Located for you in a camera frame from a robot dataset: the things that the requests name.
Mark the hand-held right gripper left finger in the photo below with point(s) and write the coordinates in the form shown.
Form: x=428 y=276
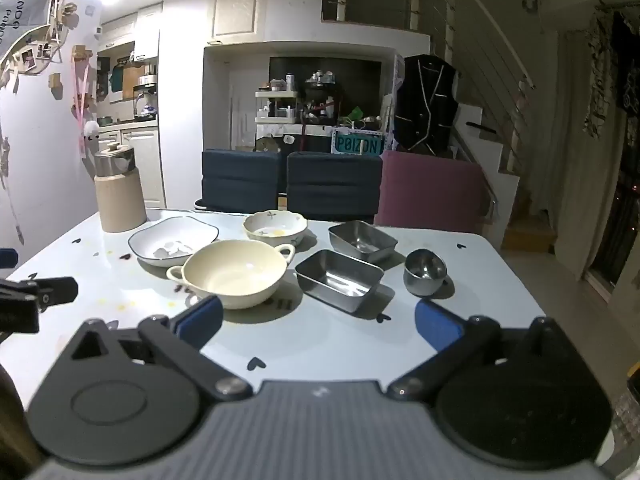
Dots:
x=200 y=317

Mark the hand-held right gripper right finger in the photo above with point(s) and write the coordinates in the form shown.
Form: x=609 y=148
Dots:
x=437 y=322

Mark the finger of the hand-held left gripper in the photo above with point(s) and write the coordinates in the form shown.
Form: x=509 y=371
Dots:
x=7 y=259
x=30 y=300

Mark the small round steel bowl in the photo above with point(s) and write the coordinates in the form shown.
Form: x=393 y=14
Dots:
x=425 y=272

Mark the steel rectangular tray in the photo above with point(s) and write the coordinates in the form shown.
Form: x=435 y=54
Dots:
x=340 y=280
x=362 y=240

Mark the floral ceramic bowl yellow rim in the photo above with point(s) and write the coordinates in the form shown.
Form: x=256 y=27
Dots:
x=272 y=232

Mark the white square plate dark rim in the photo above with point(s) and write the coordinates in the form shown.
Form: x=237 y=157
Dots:
x=150 y=240

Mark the beige thermos with steel lid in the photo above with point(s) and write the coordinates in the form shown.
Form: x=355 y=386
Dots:
x=120 y=200

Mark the purple upholstered chair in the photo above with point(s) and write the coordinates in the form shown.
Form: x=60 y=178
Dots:
x=430 y=195

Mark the dark blue chair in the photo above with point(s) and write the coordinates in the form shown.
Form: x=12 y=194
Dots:
x=332 y=185
x=240 y=180

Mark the white kitchen cabinet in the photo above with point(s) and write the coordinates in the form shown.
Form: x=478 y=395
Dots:
x=142 y=170

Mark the pink ribbon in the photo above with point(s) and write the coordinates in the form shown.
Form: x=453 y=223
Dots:
x=80 y=100

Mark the teal sign board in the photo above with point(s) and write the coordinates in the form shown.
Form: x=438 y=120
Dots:
x=357 y=145

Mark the staircase with railing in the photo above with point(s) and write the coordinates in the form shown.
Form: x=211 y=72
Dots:
x=492 y=125

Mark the black jacket with white trim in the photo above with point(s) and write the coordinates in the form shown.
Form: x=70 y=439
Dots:
x=425 y=105

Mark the white shelf cart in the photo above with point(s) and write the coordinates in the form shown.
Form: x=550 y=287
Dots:
x=277 y=107

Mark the patterned curtain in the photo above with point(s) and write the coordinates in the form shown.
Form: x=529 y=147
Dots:
x=602 y=70

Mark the wall photo display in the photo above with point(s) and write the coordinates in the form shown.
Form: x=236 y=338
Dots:
x=25 y=15

